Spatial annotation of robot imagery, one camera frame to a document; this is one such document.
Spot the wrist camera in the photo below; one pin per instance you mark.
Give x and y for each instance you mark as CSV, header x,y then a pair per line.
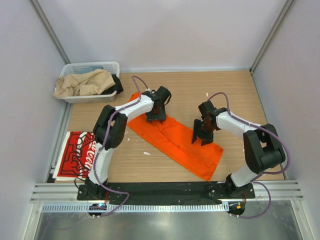
x,y
164,94
207,109

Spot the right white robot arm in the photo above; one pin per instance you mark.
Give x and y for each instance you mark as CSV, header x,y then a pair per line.
x,y
262,147

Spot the light blue cloth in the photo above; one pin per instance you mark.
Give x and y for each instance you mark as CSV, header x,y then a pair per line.
x,y
88,69

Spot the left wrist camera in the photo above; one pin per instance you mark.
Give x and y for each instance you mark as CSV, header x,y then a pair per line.
x,y
164,94

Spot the white slotted cable duct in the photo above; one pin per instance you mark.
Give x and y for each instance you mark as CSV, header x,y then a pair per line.
x,y
104,208

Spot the black t shirt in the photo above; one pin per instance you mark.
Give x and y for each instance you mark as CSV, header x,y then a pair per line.
x,y
118,88

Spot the white plastic basket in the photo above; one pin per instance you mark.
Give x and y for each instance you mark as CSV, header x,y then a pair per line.
x,y
112,67

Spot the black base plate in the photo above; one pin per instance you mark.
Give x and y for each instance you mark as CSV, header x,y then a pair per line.
x,y
180,193

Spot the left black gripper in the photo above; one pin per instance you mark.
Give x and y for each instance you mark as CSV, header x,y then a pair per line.
x,y
160,116

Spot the orange t shirt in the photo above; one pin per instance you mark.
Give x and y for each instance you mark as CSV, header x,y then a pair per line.
x,y
174,139

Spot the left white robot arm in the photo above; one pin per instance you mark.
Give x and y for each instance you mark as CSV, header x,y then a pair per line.
x,y
109,132

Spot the red coca cola t shirt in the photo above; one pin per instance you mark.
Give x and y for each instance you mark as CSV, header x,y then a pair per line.
x,y
76,156

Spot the beige t shirt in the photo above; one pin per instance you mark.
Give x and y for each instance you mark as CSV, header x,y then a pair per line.
x,y
83,84

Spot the aluminium frame rail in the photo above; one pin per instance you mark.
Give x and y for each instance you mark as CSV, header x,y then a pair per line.
x,y
67,192

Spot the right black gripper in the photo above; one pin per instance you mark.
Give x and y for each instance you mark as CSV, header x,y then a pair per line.
x,y
207,138

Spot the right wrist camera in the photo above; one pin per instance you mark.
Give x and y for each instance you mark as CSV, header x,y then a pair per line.
x,y
207,109

